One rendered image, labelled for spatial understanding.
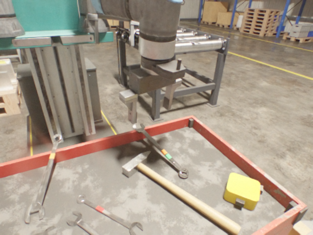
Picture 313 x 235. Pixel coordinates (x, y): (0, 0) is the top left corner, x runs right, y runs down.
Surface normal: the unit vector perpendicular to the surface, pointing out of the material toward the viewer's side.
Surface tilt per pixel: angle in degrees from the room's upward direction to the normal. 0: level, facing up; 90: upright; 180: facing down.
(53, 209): 0
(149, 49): 95
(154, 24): 96
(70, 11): 90
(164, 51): 98
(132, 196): 0
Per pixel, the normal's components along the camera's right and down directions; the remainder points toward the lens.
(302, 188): 0.03, -0.86
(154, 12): -0.27, 0.58
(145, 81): 0.62, 0.53
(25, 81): 0.48, 0.47
